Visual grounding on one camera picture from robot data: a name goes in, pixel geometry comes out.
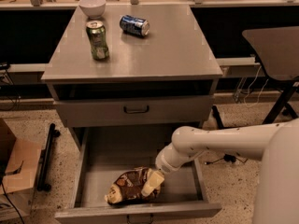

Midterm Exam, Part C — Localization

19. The brown chip bag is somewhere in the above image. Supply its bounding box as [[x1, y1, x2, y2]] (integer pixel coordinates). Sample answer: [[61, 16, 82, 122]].
[[105, 167, 161, 204]]

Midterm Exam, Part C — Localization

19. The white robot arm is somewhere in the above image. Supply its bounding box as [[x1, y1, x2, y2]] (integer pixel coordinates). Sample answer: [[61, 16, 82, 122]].
[[141, 119, 299, 224]]

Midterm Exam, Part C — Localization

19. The open bottom drawer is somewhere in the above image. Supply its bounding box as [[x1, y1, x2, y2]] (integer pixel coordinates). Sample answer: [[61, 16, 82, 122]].
[[55, 124, 221, 224]]

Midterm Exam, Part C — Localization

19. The grey metal drawer cabinet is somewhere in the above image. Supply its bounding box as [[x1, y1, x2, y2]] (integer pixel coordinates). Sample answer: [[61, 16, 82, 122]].
[[42, 4, 222, 145]]

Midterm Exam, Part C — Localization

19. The closed middle drawer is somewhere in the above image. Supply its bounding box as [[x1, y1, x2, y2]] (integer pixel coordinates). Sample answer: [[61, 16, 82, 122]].
[[54, 95, 213, 127]]

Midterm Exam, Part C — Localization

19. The black table leg left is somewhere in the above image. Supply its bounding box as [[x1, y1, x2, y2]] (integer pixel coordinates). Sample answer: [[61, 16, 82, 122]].
[[36, 123, 60, 191]]

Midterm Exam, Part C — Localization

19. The cardboard box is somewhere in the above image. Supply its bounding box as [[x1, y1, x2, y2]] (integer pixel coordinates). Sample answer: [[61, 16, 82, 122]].
[[0, 119, 41, 221]]

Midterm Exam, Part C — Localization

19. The blue soda can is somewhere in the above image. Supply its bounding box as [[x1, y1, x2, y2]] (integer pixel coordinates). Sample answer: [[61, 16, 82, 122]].
[[120, 15, 150, 37]]

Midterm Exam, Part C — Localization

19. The green soda can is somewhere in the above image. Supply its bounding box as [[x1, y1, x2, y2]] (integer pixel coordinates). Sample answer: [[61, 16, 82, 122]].
[[86, 20, 109, 60]]

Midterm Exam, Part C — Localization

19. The dark side table top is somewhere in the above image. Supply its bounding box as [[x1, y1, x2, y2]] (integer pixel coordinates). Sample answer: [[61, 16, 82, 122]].
[[242, 26, 299, 81]]

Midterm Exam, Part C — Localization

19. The white bowl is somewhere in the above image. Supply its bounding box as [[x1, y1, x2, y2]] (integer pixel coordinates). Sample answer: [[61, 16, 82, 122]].
[[78, 0, 106, 19]]

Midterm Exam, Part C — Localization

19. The black floor cable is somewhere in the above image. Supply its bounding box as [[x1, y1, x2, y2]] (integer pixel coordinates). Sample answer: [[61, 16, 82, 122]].
[[204, 154, 249, 166]]

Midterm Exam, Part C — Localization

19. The black table frame right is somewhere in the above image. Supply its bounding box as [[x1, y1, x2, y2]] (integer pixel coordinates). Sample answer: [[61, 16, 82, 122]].
[[211, 81, 299, 164]]

